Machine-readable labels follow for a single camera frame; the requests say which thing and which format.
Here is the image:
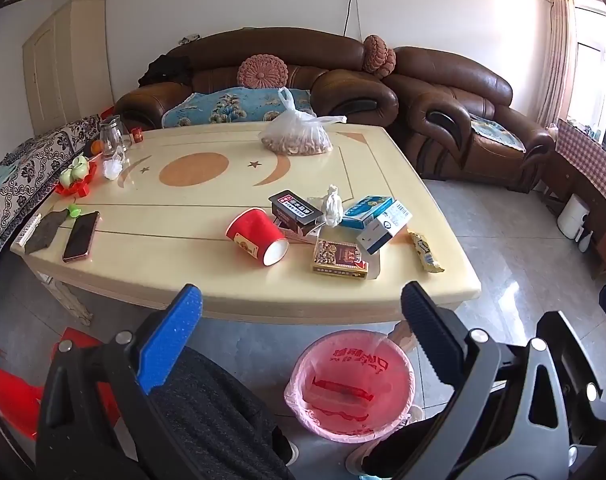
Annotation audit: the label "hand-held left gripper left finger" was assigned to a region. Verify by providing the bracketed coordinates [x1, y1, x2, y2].
[35, 284, 204, 480]

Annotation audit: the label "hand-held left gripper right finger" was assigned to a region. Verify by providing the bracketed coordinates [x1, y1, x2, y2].
[401, 282, 570, 480]

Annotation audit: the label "pink lined trash bin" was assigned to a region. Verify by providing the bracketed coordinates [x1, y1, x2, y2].
[284, 331, 416, 442]

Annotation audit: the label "white tissue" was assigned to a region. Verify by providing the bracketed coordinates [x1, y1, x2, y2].
[322, 184, 345, 228]

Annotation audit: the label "yellow snack wrapper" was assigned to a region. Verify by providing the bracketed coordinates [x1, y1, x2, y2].
[408, 231, 445, 274]

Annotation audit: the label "person's left trouser leg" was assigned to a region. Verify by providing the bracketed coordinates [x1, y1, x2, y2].
[145, 346, 296, 480]

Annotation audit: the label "white round appliance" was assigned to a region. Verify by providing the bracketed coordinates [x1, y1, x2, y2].
[556, 195, 588, 239]

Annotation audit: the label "white and blue box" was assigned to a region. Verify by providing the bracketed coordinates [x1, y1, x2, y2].
[356, 200, 414, 256]

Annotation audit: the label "brown wooden cabinet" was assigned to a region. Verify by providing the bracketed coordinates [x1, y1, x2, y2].
[538, 132, 606, 281]

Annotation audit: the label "red paper cup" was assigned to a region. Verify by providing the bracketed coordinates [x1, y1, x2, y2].
[226, 207, 290, 267]

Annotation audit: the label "blue cartoon medicine box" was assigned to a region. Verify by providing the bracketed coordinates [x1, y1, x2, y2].
[341, 195, 395, 230]

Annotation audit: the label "pink smartphone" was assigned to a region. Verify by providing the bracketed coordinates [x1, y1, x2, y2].
[62, 211, 101, 264]

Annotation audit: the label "checkered tablecloth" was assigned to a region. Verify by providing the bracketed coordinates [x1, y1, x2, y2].
[554, 118, 606, 233]

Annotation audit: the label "black cloth pouch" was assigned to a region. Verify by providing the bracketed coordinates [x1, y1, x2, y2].
[24, 209, 70, 254]

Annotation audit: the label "red plastic stool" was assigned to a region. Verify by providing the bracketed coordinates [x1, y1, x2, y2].
[0, 327, 124, 441]

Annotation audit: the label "black cigarette box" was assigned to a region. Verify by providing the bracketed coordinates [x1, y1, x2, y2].
[268, 189, 325, 235]

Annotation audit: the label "red tea tray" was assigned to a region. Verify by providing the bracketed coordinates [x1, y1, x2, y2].
[55, 159, 100, 198]

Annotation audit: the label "white remote control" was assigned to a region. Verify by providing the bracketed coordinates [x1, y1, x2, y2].
[14, 213, 42, 248]

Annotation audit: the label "green tea set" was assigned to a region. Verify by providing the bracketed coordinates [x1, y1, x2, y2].
[59, 156, 92, 186]

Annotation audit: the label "blue armchair seat cover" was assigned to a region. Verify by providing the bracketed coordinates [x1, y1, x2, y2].
[470, 114, 527, 154]

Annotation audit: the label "clear glass jar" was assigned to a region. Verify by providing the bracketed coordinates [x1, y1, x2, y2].
[99, 115, 132, 160]

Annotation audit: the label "brown leather armchair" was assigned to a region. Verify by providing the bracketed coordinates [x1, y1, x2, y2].
[383, 46, 556, 193]

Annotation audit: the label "patterned blanket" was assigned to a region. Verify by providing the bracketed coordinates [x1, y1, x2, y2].
[0, 114, 104, 281]

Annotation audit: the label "blue floral seat cover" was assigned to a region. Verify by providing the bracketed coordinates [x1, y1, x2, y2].
[162, 86, 316, 128]

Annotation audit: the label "plastic bag of peanuts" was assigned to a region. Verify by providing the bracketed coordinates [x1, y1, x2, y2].
[259, 86, 348, 156]

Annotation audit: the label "beige curtain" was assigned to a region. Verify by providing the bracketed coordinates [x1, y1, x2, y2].
[536, 0, 580, 128]

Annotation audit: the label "black clothing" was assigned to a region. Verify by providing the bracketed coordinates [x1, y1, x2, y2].
[138, 53, 194, 87]

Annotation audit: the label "brown leather sofa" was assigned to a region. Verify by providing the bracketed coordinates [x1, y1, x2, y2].
[113, 29, 400, 132]

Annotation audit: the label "pink round cushion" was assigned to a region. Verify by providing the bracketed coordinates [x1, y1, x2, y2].
[237, 53, 290, 89]
[362, 35, 398, 80]

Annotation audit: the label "cream cabinet doors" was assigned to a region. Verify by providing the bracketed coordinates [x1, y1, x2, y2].
[22, 0, 116, 136]

